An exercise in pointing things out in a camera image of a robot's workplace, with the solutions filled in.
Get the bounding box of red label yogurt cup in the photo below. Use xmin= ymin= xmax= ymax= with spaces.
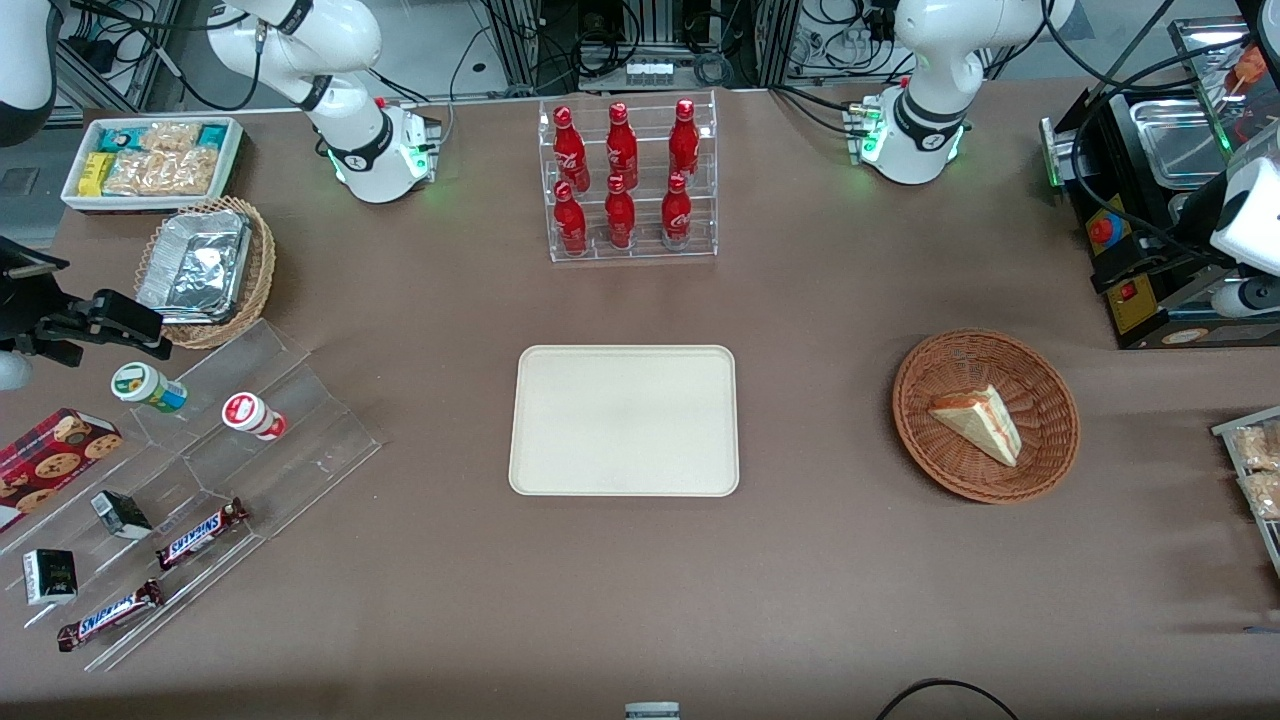
xmin=221 ymin=392 xmax=289 ymax=443

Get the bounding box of white rectangular snack bin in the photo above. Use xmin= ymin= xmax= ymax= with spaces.
xmin=61 ymin=116 xmax=245 ymax=214

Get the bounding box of clear acrylic tiered stand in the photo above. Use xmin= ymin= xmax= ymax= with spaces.
xmin=0 ymin=319 xmax=387 ymax=674

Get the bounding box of clear acrylic bottle rack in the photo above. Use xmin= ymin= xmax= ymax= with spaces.
xmin=538 ymin=89 xmax=720 ymax=265

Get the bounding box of black sealing machine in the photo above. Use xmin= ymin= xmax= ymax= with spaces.
xmin=1039 ymin=14 xmax=1280 ymax=352

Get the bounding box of clear cracker packet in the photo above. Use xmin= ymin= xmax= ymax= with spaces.
xmin=1238 ymin=470 xmax=1280 ymax=522
xmin=1231 ymin=422 xmax=1280 ymax=472

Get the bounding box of steel machine tray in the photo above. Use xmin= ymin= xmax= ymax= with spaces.
xmin=1128 ymin=96 xmax=1233 ymax=192

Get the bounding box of brown wicker basket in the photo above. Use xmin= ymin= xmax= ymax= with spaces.
xmin=892 ymin=329 xmax=1082 ymax=505

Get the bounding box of beige plastic tray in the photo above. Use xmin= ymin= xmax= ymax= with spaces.
xmin=508 ymin=345 xmax=741 ymax=498

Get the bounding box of grey round-ended left wrist camera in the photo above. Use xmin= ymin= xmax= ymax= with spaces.
xmin=1211 ymin=275 xmax=1280 ymax=321

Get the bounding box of light wicker basket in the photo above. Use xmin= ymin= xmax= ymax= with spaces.
xmin=134 ymin=196 xmax=277 ymax=351

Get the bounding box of yellow snack packet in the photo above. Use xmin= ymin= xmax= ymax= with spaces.
xmin=77 ymin=151 xmax=117 ymax=199

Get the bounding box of small black box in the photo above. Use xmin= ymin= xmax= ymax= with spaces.
xmin=90 ymin=490 xmax=154 ymax=542
xmin=22 ymin=548 xmax=79 ymax=607

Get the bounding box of red cookie box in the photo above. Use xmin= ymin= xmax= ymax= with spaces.
xmin=0 ymin=407 xmax=124 ymax=534

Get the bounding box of green label yogurt cup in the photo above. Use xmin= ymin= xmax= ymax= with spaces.
xmin=110 ymin=362 xmax=189 ymax=415

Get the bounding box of clear cracker bag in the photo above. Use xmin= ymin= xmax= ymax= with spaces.
xmin=102 ymin=147 xmax=221 ymax=197

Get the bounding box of grey snack tray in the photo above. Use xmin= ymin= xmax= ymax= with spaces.
xmin=1211 ymin=404 xmax=1280 ymax=583

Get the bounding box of brown chocolate bar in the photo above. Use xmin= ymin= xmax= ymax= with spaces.
xmin=155 ymin=497 xmax=249 ymax=572
xmin=56 ymin=579 xmax=165 ymax=653

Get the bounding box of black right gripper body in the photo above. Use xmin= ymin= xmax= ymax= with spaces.
xmin=0 ymin=235 xmax=103 ymax=367

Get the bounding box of triangle sandwich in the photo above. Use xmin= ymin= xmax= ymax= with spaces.
xmin=928 ymin=384 xmax=1024 ymax=469

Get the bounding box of aluminium foil container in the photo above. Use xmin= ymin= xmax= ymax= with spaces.
xmin=136 ymin=209 xmax=254 ymax=327

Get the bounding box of black cable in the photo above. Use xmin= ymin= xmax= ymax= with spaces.
xmin=876 ymin=677 xmax=1022 ymax=720

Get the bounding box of red cola bottle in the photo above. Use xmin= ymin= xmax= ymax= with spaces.
xmin=605 ymin=102 xmax=640 ymax=191
xmin=604 ymin=175 xmax=638 ymax=252
xmin=660 ymin=172 xmax=694 ymax=250
xmin=668 ymin=98 xmax=702 ymax=180
xmin=552 ymin=106 xmax=592 ymax=193
xmin=553 ymin=180 xmax=590 ymax=257

